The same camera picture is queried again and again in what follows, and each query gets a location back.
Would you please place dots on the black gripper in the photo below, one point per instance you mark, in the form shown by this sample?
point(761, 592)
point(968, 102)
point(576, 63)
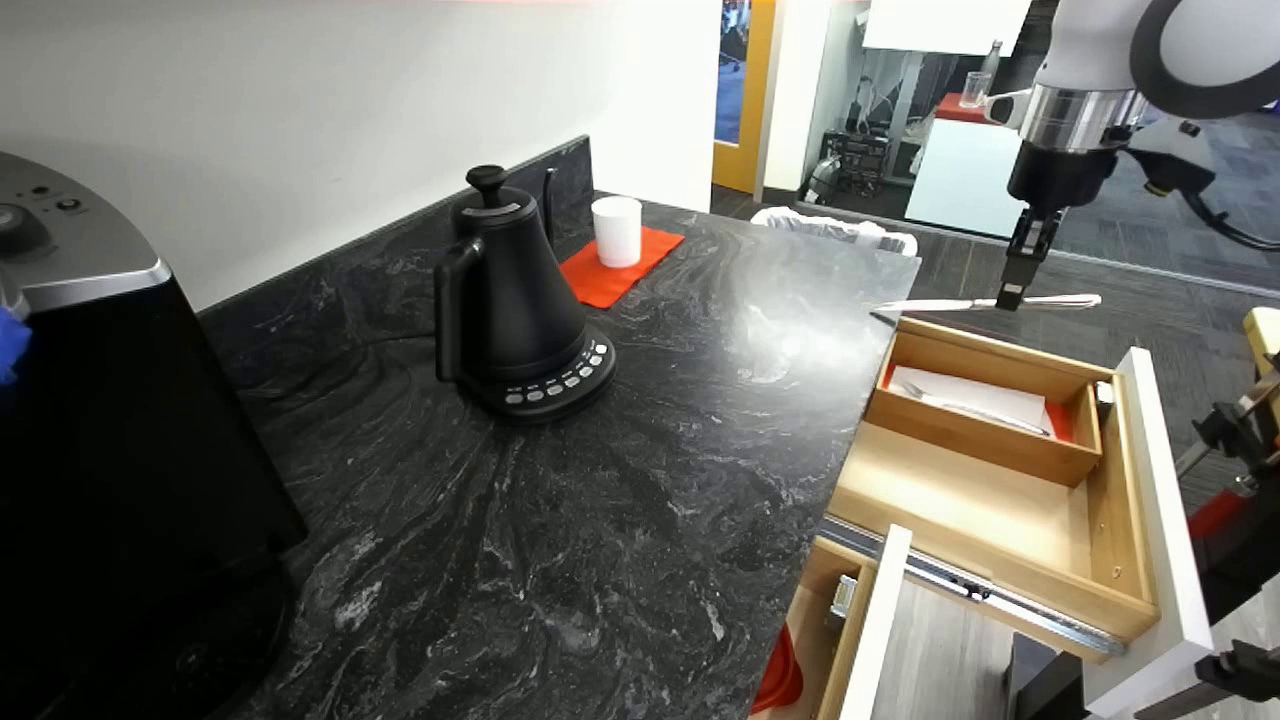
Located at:
point(1063, 183)

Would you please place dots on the light wooden board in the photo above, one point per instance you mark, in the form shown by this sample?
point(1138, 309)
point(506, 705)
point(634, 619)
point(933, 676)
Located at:
point(1264, 345)

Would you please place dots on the white background box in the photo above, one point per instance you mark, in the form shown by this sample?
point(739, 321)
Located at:
point(961, 183)

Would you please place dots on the yellow door frame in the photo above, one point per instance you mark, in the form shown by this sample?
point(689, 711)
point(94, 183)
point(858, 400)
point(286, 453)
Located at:
point(761, 92)

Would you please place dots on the black pod coffee maker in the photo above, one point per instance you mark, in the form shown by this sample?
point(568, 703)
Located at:
point(123, 505)

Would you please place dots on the white paper napkin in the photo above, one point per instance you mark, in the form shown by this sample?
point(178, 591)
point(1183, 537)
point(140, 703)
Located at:
point(953, 392)

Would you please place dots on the wooden tray with red liner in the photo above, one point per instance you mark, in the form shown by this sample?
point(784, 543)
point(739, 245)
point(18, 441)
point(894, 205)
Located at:
point(984, 453)

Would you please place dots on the silver metal knife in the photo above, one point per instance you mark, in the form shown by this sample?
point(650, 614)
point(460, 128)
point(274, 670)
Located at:
point(946, 304)

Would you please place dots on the red item in small drawer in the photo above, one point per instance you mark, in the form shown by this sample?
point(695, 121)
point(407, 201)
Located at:
point(780, 683)

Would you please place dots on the red rectangular mat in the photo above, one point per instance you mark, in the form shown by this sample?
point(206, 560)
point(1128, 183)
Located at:
point(601, 280)

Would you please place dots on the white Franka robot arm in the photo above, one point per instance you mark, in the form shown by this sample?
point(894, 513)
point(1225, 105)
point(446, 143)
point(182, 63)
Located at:
point(1200, 54)

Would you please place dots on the small open wooden drawer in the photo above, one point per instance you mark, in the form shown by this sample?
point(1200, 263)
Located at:
point(854, 640)

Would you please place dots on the black gooseneck kettle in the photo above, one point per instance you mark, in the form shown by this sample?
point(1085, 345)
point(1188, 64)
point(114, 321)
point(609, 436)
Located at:
point(515, 321)

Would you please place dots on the white ceramic mug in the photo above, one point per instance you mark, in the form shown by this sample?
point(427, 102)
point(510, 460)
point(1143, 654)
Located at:
point(619, 232)

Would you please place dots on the clear plastic trash bag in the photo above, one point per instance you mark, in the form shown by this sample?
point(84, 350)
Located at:
point(813, 225)

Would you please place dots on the large open wooden drawer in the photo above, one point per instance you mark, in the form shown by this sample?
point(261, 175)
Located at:
point(984, 513)

